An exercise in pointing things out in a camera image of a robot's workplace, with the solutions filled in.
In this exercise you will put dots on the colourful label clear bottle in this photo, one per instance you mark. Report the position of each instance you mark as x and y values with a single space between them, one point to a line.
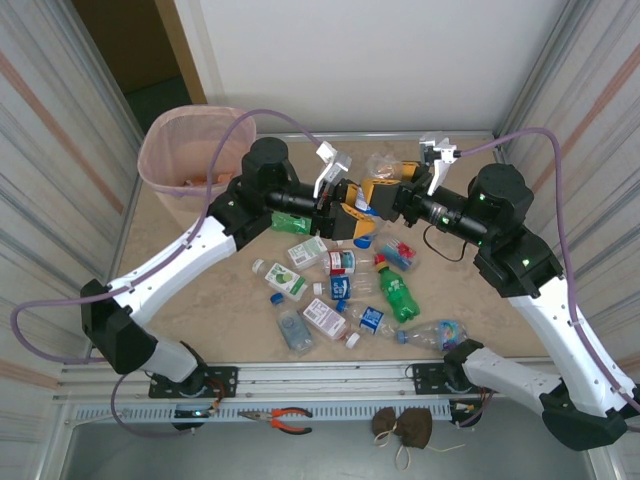
435 334

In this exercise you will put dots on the beige mesh waste bin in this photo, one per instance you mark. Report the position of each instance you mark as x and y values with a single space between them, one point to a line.
185 207

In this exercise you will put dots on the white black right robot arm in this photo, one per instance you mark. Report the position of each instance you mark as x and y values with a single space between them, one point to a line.
545 325

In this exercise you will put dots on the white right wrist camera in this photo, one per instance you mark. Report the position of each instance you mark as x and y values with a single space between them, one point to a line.
440 155

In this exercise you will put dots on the grey tinted blue cap bottle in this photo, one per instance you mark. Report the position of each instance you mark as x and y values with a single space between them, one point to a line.
295 332

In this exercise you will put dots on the red blue label bottle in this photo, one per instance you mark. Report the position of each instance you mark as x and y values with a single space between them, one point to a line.
397 251

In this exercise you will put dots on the pink plastic bin liner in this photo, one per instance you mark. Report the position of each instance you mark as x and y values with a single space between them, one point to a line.
175 145

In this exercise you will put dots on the grey metal shelf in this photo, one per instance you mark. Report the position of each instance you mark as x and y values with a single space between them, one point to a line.
300 455

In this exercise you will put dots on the blue label white cap bottle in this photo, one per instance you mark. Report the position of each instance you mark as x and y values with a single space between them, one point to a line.
345 287

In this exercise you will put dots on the red label clear bottle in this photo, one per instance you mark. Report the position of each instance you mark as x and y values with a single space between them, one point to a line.
345 261

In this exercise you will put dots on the lime label clear bottle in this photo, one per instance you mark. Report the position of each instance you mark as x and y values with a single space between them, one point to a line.
285 280

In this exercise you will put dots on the pink label clear bottle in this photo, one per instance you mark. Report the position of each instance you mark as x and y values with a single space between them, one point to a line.
325 317

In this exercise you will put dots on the green bottle yellow cap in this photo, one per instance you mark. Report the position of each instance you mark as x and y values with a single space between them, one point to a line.
397 295
290 224

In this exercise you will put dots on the orange cap soda bottle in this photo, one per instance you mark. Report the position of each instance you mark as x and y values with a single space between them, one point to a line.
222 178

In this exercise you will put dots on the brown cloth pouch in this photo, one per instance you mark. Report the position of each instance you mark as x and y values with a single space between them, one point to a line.
415 427
385 421

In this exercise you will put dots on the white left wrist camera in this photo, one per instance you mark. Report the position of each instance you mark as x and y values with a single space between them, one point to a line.
335 162

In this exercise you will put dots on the long aluminium base rail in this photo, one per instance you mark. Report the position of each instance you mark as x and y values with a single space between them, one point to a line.
325 381

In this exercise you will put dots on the brown wooden door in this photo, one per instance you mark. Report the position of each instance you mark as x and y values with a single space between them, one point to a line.
125 40

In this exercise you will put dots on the small controller board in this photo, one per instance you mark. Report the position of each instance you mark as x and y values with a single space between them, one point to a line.
465 407
192 413

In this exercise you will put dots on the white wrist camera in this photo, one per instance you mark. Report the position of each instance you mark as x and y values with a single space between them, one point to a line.
440 155
335 162

